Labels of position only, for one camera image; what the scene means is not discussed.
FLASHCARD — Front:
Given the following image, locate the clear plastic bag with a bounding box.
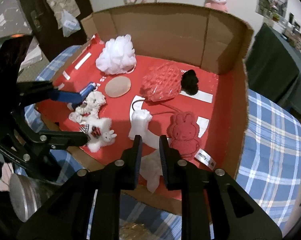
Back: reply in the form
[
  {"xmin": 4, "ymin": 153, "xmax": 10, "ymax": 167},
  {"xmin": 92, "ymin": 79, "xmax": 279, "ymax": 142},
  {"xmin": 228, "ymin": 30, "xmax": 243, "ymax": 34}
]
[{"xmin": 61, "ymin": 9, "xmax": 81, "ymax": 37}]

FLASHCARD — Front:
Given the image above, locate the red rabbit towel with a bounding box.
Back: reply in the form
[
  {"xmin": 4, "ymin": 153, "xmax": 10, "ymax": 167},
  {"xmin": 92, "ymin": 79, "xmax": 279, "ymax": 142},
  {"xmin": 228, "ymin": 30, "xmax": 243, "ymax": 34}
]
[{"xmin": 166, "ymin": 111, "xmax": 217, "ymax": 168}]

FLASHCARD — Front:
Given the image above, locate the white soft cloth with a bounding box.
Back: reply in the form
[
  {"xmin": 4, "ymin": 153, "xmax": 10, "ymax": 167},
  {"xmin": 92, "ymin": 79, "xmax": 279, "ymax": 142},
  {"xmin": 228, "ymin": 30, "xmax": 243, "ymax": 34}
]
[{"xmin": 129, "ymin": 110, "xmax": 166, "ymax": 193}]

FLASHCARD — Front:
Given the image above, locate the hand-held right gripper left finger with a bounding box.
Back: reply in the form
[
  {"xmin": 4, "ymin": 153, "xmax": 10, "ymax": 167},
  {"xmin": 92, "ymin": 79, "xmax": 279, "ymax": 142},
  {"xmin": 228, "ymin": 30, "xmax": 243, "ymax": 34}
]
[{"xmin": 17, "ymin": 134, "xmax": 143, "ymax": 240}]

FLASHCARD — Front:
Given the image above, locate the beige lace soft toy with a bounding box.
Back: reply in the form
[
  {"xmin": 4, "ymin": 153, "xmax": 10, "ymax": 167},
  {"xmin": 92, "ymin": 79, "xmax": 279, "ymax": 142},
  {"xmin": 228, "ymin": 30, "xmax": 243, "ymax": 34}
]
[{"xmin": 69, "ymin": 91, "xmax": 106, "ymax": 123}]

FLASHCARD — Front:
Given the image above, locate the tan round powder puff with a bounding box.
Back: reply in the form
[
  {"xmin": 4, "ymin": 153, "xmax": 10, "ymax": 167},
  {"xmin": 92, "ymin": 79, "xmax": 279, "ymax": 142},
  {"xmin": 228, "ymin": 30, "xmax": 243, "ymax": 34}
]
[{"xmin": 104, "ymin": 77, "xmax": 131, "ymax": 98}]

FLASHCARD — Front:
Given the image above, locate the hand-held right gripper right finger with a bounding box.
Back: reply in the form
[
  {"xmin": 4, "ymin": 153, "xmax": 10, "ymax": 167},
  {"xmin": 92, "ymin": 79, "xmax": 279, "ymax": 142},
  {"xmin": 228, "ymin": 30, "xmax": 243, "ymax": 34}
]
[{"xmin": 159, "ymin": 135, "xmax": 283, "ymax": 240}]

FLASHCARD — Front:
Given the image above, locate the large glass jar metal lid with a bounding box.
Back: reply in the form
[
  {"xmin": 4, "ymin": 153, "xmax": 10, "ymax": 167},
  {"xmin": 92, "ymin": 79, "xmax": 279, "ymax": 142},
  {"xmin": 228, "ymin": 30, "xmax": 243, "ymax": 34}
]
[{"xmin": 9, "ymin": 174, "xmax": 56, "ymax": 222}]

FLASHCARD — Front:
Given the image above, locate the cardboard box red inside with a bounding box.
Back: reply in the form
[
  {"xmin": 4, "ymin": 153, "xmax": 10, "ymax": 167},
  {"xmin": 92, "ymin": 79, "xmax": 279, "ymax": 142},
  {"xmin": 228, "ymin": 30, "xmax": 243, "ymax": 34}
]
[{"xmin": 37, "ymin": 2, "xmax": 255, "ymax": 228}]

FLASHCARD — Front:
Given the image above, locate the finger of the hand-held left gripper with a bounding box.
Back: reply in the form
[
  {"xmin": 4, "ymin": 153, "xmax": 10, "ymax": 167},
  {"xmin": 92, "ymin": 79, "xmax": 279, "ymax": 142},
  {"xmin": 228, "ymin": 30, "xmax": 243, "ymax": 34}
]
[
  {"xmin": 23, "ymin": 127, "xmax": 91, "ymax": 164},
  {"xmin": 17, "ymin": 79, "xmax": 84, "ymax": 105}
]

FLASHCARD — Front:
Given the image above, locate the white plush toy checkered bow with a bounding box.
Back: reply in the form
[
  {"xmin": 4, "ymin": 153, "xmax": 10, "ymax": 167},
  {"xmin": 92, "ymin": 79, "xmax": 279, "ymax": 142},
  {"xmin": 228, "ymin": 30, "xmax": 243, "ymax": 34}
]
[{"xmin": 80, "ymin": 116, "xmax": 117, "ymax": 153}]

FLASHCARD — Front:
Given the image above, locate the wall mirror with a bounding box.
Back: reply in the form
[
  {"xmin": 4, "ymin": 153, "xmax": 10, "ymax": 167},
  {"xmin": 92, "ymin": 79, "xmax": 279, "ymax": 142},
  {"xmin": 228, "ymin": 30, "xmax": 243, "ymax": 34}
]
[{"xmin": 256, "ymin": 0, "xmax": 288, "ymax": 22}]

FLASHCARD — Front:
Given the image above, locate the desk with dark green cloth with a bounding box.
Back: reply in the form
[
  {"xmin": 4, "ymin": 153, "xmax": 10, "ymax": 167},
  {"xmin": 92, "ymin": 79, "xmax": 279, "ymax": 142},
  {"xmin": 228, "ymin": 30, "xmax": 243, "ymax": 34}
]
[{"xmin": 244, "ymin": 22, "xmax": 301, "ymax": 120}]

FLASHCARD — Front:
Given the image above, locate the metal door handle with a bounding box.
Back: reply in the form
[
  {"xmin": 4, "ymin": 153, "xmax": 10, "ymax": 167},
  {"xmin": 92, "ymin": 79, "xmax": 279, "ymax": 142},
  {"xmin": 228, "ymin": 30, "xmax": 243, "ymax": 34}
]
[{"xmin": 32, "ymin": 10, "xmax": 41, "ymax": 30}]

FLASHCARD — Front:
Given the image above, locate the black scrunchie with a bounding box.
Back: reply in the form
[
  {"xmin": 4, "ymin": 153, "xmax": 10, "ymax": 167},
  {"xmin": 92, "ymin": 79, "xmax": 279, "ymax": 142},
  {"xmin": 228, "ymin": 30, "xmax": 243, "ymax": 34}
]
[{"xmin": 181, "ymin": 70, "xmax": 200, "ymax": 96}]

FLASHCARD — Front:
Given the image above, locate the dark wooden door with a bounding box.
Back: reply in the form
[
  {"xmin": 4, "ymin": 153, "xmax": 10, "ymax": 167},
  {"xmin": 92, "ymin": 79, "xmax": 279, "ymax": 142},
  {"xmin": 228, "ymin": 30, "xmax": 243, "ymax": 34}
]
[{"xmin": 15, "ymin": 0, "xmax": 94, "ymax": 63}]

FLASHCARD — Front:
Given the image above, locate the blue plaid blanket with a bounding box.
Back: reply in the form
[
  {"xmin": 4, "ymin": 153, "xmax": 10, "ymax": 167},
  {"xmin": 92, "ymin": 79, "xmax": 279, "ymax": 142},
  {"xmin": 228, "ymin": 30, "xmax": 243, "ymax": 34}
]
[{"xmin": 14, "ymin": 46, "xmax": 301, "ymax": 240}]

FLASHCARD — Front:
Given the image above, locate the red mesh bath pouf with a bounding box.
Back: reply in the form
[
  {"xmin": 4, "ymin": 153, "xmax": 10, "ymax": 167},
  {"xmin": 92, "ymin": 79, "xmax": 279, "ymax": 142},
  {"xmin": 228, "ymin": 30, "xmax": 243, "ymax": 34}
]
[{"xmin": 130, "ymin": 64, "xmax": 182, "ymax": 117}]

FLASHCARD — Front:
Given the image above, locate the white mesh bath pouf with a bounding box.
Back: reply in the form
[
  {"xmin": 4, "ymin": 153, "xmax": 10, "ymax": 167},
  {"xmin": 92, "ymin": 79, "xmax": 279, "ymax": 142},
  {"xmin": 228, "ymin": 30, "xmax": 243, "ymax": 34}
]
[{"xmin": 95, "ymin": 35, "xmax": 137, "ymax": 75}]

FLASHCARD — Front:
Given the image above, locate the clutter of cosmetic bottles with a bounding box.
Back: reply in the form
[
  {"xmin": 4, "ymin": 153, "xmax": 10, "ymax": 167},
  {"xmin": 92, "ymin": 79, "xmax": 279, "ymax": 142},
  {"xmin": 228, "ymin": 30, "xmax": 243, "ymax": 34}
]
[{"xmin": 273, "ymin": 12, "xmax": 301, "ymax": 60}]

